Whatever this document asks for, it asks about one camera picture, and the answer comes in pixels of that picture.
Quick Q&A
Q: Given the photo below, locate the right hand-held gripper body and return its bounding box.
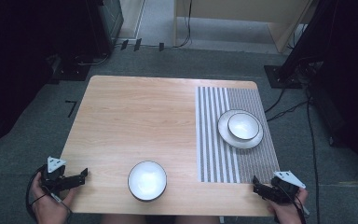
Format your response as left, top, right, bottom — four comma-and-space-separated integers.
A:
268, 170, 308, 205

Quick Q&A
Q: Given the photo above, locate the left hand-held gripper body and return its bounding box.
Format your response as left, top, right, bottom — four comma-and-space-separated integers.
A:
40, 156, 74, 194

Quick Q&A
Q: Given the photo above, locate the white plate with dark rim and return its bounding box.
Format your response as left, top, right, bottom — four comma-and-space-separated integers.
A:
216, 108, 265, 150

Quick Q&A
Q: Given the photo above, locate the white bowl with dark rim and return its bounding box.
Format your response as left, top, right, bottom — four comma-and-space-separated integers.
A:
127, 160, 168, 203
227, 112, 261, 142

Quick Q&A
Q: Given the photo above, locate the person's right hand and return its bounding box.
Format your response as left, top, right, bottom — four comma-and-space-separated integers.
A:
267, 187, 310, 224

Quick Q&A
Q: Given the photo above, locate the person's left hand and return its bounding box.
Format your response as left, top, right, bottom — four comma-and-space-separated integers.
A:
31, 171, 79, 224

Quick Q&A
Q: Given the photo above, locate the striped grey white placemat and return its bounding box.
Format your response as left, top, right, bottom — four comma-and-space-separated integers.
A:
195, 86, 282, 184

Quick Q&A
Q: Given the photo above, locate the dark curtain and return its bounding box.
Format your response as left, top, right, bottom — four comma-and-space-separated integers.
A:
309, 0, 358, 180
0, 0, 90, 152

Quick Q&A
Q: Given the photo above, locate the dark equipment cabinet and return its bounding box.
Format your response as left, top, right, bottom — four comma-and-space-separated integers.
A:
85, 0, 125, 58

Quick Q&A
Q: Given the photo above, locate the black stand column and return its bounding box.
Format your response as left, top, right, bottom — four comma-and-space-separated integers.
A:
278, 0, 339, 80

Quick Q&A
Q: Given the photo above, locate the light wooden cabinet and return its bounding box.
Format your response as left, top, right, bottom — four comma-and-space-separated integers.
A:
172, 0, 314, 54

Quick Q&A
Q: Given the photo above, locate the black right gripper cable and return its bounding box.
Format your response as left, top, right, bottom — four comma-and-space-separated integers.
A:
278, 181, 311, 224

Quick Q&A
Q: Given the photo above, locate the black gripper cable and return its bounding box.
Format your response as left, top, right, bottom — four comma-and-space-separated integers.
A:
25, 164, 74, 222
278, 181, 311, 224

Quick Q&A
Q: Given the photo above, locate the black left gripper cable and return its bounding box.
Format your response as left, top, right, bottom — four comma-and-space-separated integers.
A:
25, 164, 74, 222

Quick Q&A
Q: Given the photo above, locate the black floor cable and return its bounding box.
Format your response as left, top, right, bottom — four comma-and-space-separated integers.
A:
305, 88, 322, 224
264, 88, 286, 114
266, 100, 310, 122

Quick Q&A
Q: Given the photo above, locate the black stand base plate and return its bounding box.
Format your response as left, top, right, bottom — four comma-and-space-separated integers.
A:
51, 55, 91, 82
263, 64, 303, 90

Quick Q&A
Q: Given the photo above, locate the grey floor cable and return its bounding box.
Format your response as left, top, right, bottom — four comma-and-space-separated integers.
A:
76, 53, 110, 67

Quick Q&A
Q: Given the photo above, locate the black hanging cable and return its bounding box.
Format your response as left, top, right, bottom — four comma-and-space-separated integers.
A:
172, 0, 194, 49

